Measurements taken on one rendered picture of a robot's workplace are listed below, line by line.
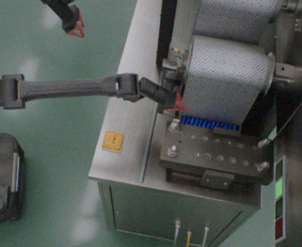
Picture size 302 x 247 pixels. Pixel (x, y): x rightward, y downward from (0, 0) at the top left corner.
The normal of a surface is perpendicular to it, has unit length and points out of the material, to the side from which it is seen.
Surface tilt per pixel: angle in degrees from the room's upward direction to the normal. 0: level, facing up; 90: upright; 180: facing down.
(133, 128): 0
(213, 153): 0
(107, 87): 20
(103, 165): 0
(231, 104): 90
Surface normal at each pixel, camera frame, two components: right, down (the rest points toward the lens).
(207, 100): -0.18, 0.87
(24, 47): 0.05, -0.46
